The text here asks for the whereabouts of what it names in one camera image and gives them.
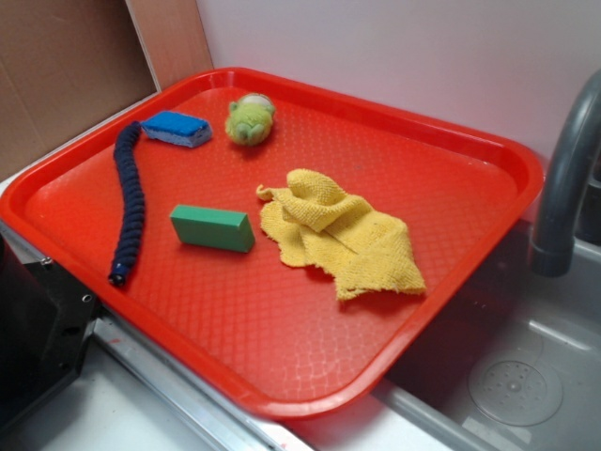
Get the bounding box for green rectangular block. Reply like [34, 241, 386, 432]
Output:
[170, 205, 255, 253]

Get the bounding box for yellow crumpled cloth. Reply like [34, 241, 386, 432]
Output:
[256, 169, 426, 302]

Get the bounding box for red plastic tray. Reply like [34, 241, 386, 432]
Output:
[1, 68, 543, 419]

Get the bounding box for green plush toy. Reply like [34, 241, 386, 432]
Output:
[224, 93, 276, 147]

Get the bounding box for blue sponge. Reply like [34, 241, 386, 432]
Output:
[141, 111, 213, 148]

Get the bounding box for grey toy sink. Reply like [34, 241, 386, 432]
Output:
[370, 220, 601, 451]

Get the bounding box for grey toy faucet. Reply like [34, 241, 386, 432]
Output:
[528, 71, 600, 277]

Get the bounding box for brown cardboard panel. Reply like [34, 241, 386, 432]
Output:
[1, 1, 213, 179]

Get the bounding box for dark blue braided rope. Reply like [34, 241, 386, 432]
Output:
[108, 120, 146, 288]

